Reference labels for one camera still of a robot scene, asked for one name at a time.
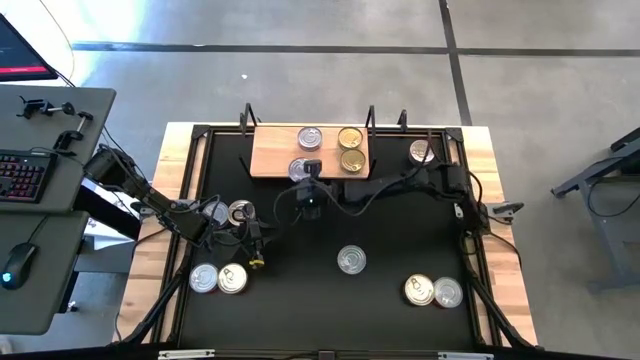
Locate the black backlit keyboard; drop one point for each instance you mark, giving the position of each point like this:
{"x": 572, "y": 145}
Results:
{"x": 22, "y": 175}

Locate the silver aluminium bracket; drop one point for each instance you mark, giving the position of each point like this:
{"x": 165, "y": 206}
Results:
{"x": 465, "y": 356}
{"x": 186, "y": 354}

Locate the grey arm base bracket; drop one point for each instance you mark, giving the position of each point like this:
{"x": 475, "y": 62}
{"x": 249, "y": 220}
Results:
{"x": 142, "y": 209}
{"x": 505, "y": 207}

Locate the red-labelled tuna can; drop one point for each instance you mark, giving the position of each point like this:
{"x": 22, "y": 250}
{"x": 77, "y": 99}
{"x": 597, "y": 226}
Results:
{"x": 310, "y": 138}
{"x": 203, "y": 278}
{"x": 448, "y": 292}
{"x": 296, "y": 170}

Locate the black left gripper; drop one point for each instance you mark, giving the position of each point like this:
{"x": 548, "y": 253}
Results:
{"x": 237, "y": 237}

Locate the black aluminium table frame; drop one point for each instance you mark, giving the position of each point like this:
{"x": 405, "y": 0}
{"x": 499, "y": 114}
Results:
{"x": 387, "y": 130}

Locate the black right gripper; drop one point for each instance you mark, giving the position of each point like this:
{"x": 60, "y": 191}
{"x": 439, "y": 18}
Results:
{"x": 310, "y": 192}

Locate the black table-level camera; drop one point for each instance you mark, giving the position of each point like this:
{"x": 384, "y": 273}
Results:
{"x": 326, "y": 355}

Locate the grey metal table frame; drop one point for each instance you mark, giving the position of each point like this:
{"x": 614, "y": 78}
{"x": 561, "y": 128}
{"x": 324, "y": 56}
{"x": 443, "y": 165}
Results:
{"x": 600, "y": 200}

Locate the wooden shelf with black frame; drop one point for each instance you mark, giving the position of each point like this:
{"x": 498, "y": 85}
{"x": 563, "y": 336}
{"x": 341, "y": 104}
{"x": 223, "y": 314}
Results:
{"x": 272, "y": 150}

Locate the black computer monitor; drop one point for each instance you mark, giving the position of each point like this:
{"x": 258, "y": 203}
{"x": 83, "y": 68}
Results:
{"x": 20, "y": 50}

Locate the black computer mouse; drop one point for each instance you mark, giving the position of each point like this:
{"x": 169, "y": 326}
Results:
{"x": 17, "y": 265}

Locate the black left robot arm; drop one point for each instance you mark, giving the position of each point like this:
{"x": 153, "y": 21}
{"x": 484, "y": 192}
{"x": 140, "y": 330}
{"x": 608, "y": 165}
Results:
{"x": 155, "y": 202}

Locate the black table mat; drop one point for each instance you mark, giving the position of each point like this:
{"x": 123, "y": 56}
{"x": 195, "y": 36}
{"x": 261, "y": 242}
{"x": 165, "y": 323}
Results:
{"x": 390, "y": 330}

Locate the black metal bracket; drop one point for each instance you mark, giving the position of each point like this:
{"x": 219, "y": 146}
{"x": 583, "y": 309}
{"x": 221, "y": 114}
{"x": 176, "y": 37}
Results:
{"x": 402, "y": 120}

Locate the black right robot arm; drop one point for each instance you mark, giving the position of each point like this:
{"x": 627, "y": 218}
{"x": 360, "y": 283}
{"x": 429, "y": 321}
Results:
{"x": 380, "y": 187}

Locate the green-labelled can silver lid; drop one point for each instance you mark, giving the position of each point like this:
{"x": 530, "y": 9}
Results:
{"x": 219, "y": 212}
{"x": 351, "y": 259}

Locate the grey desk top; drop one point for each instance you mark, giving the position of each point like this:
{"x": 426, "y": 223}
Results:
{"x": 30, "y": 132}
{"x": 45, "y": 300}

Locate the black screw clamp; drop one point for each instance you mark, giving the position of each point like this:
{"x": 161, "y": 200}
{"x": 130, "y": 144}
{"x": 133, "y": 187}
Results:
{"x": 72, "y": 131}
{"x": 42, "y": 107}

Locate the green-labelled can gold lid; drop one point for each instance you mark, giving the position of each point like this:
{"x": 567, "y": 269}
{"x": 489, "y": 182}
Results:
{"x": 350, "y": 138}
{"x": 353, "y": 160}

